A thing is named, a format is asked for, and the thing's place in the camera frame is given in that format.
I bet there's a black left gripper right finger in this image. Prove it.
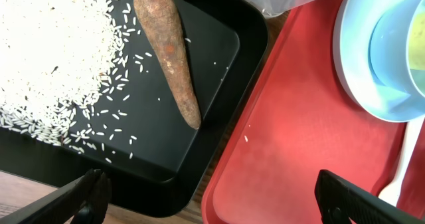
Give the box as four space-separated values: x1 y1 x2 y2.
315 169 424 224

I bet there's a yellow plastic cup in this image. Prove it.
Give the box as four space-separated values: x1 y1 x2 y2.
408 0 424 70

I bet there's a small light blue bowl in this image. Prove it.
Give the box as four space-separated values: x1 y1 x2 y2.
370 0 424 97

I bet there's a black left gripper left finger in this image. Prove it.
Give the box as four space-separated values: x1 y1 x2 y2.
1 169 112 224

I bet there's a brown carrot piece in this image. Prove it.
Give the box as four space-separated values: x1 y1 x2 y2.
133 0 201 130

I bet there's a light blue plate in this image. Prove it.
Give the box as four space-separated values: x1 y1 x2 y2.
333 0 424 122

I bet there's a white rice pile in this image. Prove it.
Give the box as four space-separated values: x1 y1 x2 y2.
0 0 153 164

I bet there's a red plastic tray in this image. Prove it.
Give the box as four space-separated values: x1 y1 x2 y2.
201 0 407 223

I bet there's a white plastic spoon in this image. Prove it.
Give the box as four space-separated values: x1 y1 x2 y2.
378 116 424 207

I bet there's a black plastic bin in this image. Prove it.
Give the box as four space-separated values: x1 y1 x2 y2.
1 0 268 217

